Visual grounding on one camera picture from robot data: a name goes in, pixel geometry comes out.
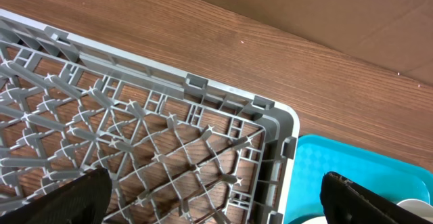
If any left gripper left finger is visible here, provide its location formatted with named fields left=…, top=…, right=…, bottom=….
left=1, top=168, right=112, bottom=224

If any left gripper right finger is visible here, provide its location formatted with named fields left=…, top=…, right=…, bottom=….
left=320, top=171, right=430, bottom=224

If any grey round bowl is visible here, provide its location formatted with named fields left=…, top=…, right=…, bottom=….
left=397, top=199, right=433, bottom=222

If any large white dirty plate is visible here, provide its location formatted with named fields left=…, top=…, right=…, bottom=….
left=301, top=216, right=327, bottom=224

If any teal plastic serving tray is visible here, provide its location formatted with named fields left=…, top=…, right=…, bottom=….
left=283, top=135, right=432, bottom=223

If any grey plastic dish rack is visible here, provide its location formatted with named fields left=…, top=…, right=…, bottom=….
left=1, top=10, right=299, bottom=223

